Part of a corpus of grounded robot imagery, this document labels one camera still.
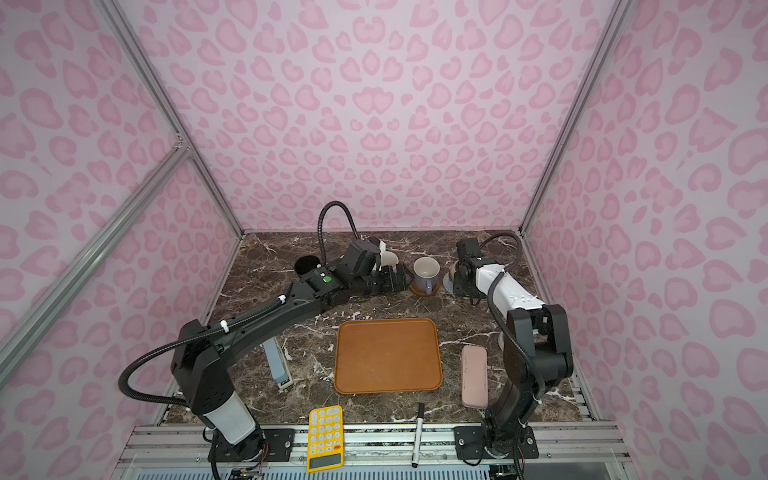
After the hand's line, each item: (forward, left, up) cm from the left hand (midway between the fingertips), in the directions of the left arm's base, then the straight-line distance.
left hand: (406, 275), depth 77 cm
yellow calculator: (-35, +21, -22) cm, 46 cm away
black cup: (+11, +30, -9) cm, 33 cm away
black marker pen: (-33, -2, -22) cm, 40 cm away
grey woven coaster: (+13, -15, -24) cm, 31 cm away
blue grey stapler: (-16, +35, -18) cm, 43 cm away
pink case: (-19, -18, -22) cm, 34 cm away
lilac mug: (+13, -7, -16) cm, 22 cm away
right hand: (+6, -20, -15) cm, 26 cm away
